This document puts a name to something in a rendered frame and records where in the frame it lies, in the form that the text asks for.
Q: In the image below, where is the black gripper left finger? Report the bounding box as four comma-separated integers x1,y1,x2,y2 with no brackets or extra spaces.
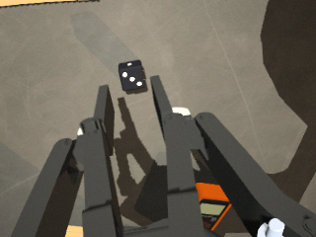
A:
11,85,123,237

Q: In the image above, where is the wooden crate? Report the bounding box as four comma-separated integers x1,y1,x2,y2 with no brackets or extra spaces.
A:
65,225,83,237

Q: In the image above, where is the black die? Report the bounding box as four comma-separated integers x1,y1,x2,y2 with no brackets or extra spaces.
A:
118,59,145,91

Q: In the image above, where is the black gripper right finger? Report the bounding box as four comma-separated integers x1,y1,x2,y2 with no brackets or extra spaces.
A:
150,75,316,237

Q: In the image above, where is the orange digital multimeter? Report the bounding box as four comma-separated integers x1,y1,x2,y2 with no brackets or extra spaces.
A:
196,183,231,230

